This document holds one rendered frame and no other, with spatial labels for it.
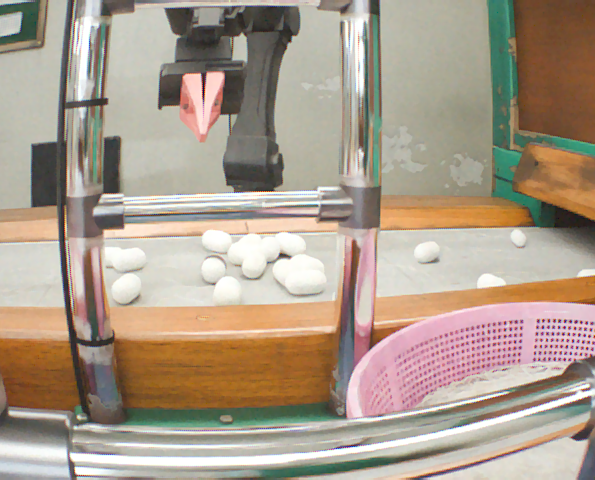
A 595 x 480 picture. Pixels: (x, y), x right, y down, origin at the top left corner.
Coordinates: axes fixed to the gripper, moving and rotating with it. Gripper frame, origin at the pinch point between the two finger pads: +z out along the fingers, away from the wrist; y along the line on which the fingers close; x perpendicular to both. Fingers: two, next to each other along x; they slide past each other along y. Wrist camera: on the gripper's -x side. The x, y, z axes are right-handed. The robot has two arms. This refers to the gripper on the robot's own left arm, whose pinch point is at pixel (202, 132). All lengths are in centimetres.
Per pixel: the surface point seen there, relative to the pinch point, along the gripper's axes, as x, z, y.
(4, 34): 94, -178, -85
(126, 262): 1.6, 14.9, -7.9
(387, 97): 117, -148, 91
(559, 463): -21, 44, 13
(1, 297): -1.9, 20.9, -20.2
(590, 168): -7.6, 10.6, 42.0
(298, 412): -10.3, 34.8, 3.1
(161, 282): 0.7, 17.7, -4.5
